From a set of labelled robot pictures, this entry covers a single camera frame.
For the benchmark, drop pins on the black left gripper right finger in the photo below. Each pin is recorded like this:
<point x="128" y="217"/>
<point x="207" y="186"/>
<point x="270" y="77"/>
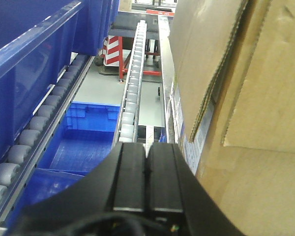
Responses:
<point x="177" y="201"/>

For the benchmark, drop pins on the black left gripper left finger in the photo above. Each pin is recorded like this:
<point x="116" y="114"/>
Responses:
<point x="117" y="183"/>

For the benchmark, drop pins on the brown cardboard box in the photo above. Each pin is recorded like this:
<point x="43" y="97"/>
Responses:
<point x="240" y="55"/>

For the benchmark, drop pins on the blue plastic bin below shelf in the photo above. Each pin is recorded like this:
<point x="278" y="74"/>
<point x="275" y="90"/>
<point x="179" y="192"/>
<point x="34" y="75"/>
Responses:
<point x="80" y="143"/>

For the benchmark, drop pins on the blue plastic bin on shelf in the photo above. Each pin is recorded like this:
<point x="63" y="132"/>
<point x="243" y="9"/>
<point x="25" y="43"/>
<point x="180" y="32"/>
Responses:
<point x="37" y="38"/>

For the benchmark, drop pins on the red white striped barrier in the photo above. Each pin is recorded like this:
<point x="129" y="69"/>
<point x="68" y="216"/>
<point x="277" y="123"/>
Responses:
<point x="111" y="51"/>

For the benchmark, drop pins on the middle grey roller rail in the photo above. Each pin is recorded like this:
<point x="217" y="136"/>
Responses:
<point x="128" y="118"/>

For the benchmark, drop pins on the grey roller rail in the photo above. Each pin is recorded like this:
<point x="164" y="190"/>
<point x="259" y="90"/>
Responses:
<point x="22" y="158"/>
<point x="128" y="118"/>

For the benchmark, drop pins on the left grey roller rail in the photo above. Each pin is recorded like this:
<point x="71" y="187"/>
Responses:
<point x="22" y="158"/>

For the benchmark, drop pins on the metal shelf side rail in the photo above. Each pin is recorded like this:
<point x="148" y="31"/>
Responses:
<point x="167" y="73"/>

